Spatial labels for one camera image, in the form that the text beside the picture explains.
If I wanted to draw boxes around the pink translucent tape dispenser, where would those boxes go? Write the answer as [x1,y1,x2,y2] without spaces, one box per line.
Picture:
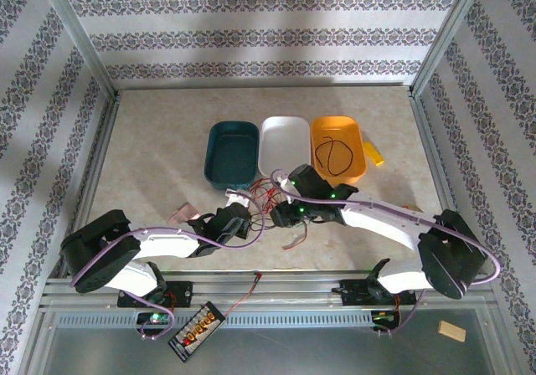
[167,202,200,226]

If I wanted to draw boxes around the yellow plastic block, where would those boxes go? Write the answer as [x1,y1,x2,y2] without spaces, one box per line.
[362,131,385,167]

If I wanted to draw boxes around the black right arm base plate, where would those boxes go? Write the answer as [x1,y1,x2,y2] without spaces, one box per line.
[332,278,418,307]

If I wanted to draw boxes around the left controller board green light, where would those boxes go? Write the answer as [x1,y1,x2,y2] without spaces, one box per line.
[136,311,175,326]

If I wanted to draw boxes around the red orange power wire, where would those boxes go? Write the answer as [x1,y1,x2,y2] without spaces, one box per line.
[224,271,263,320]

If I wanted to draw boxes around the aluminium frame post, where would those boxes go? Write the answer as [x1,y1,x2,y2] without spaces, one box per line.
[36,0,119,96]
[412,0,492,96]

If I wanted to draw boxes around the white plastic bin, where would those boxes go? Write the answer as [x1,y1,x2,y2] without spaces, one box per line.
[257,116,313,180]

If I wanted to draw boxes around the orange plastic bin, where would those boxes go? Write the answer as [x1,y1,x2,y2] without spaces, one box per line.
[310,115,368,186]

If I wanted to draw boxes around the teal plastic bin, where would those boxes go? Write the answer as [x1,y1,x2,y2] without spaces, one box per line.
[204,119,260,192]

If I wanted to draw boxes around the right controller board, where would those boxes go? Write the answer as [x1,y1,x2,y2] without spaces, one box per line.
[372,311,401,331]

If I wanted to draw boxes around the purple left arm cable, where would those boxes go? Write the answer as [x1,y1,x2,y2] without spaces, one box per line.
[69,188,265,342]

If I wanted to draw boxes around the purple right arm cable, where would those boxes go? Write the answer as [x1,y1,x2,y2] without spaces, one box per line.
[271,169,503,339]

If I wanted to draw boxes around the small wooden block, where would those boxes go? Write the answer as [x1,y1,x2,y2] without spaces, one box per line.
[437,320,467,343]

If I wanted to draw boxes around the black power board yellow connectors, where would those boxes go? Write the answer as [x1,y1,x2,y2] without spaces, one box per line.
[167,301,228,363]

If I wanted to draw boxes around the aluminium table rail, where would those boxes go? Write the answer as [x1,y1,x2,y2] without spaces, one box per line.
[39,268,497,310]

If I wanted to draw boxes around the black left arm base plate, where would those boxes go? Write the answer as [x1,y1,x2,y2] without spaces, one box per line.
[116,280,195,309]

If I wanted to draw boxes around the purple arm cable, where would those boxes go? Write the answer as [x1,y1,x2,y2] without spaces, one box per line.
[69,188,265,342]
[271,169,503,339]

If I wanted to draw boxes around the grey slotted cable duct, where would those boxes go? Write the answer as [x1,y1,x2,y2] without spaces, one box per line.
[54,311,378,330]

